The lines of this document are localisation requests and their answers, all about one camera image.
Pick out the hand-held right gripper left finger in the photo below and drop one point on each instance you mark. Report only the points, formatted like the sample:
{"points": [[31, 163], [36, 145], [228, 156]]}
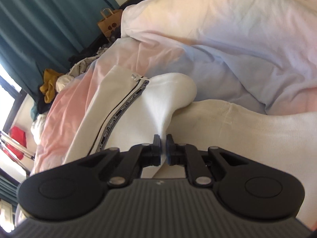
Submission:
{"points": [[157, 145]]}

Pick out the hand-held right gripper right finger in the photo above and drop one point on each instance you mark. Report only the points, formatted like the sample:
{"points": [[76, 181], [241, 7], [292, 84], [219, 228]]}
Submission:
{"points": [[170, 146]]}

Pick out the white zip-up jacket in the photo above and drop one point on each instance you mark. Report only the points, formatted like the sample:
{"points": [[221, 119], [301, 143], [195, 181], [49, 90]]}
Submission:
{"points": [[230, 133]]}

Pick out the pile of grey and white clothes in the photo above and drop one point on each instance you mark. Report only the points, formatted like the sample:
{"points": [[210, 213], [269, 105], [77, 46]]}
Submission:
{"points": [[79, 67]]}

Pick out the dark clothes pile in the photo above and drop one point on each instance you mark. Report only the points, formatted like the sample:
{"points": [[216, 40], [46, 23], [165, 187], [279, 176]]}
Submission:
{"points": [[42, 104]]}

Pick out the metal clothes rack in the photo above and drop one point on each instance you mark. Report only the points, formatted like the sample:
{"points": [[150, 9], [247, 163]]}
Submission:
{"points": [[14, 151]]}

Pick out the pastel pink and blue duvet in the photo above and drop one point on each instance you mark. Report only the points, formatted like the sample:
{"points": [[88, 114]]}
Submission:
{"points": [[223, 44]]}

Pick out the mustard yellow cloth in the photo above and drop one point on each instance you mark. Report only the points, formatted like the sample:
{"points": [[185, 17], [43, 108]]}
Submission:
{"points": [[49, 84]]}

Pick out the brown paper bag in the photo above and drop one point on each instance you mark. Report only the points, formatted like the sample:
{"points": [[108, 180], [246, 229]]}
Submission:
{"points": [[109, 24]]}

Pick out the red cloth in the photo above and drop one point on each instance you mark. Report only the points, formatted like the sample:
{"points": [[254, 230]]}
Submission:
{"points": [[17, 138]]}

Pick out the teal curtain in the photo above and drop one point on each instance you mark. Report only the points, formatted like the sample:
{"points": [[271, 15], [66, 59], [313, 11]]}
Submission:
{"points": [[42, 22]]}

